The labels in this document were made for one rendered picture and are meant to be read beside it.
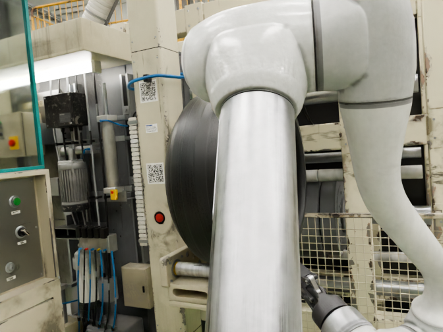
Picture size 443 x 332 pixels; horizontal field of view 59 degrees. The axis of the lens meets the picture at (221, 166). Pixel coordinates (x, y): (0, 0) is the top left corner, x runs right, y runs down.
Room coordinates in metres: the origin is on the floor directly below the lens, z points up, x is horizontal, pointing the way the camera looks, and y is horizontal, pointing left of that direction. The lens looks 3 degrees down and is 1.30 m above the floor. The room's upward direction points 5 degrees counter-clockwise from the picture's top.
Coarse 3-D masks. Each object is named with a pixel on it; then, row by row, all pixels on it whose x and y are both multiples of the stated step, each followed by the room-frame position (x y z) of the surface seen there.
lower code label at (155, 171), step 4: (148, 164) 1.40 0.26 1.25; (152, 164) 1.39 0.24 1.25; (156, 164) 1.38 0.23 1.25; (160, 164) 1.38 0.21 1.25; (148, 168) 1.40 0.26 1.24; (152, 168) 1.39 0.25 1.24; (156, 168) 1.39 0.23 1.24; (160, 168) 1.38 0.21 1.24; (148, 172) 1.40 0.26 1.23; (152, 172) 1.39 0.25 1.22; (156, 172) 1.39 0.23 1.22; (160, 172) 1.38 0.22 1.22; (148, 176) 1.40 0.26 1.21; (152, 176) 1.39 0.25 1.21; (156, 176) 1.39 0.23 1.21; (160, 176) 1.38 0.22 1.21; (164, 176) 1.37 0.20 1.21; (148, 180) 1.40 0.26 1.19; (152, 180) 1.39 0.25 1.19; (156, 180) 1.39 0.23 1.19; (160, 180) 1.38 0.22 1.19; (164, 180) 1.37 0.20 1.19
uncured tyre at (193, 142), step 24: (192, 120) 1.15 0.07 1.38; (216, 120) 1.11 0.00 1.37; (168, 144) 1.19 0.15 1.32; (192, 144) 1.10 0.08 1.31; (216, 144) 1.07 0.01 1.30; (168, 168) 1.13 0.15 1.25; (192, 168) 1.08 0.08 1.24; (168, 192) 1.14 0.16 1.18; (192, 192) 1.08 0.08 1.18; (192, 216) 1.09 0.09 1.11; (192, 240) 1.14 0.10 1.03
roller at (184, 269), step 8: (176, 264) 1.28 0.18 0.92; (184, 264) 1.27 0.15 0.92; (192, 264) 1.26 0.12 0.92; (200, 264) 1.25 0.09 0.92; (208, 264) 1.24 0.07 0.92; (176, 272) 1.28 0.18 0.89; (184, 272) 1.26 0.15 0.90; (192, 272) 1.25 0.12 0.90; (200, 272) 1.23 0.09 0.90; (208, 272) 1.22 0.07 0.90
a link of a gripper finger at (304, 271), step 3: (300, 264) 0.87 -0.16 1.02; (300, 267) 0.86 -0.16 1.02; (303, 267) 0.85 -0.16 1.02; (306, 267) 0.85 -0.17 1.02; (303, 270) 0.84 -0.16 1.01; (306, 270) 0.84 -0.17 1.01; (309, 270) 0.84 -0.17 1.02; (303, 273) 0.83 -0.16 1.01; (306, 273) 0.83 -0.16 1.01; (309, 273) 0.82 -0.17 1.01; (312, 273) 0.81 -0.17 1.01; (303, 276) 0.82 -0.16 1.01; (306, 276) 0.82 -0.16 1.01; (315, 276) 0.80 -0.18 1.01; (303, 279) 0.82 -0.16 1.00; (306, 279) 0.80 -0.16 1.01; (309, 279) 0.80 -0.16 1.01; (315, 279) 0.81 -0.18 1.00; (306, 282) 0.80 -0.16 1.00; (309, 282) 0.80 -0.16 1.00
